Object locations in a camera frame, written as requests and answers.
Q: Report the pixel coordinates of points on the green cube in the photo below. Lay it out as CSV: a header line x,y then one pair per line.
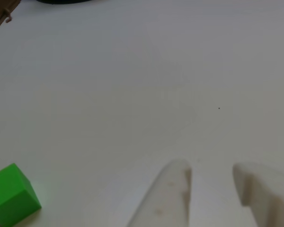
x,y
11,196

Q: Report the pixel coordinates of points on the dark round stand base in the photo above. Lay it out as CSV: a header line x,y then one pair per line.
x,y
61,1

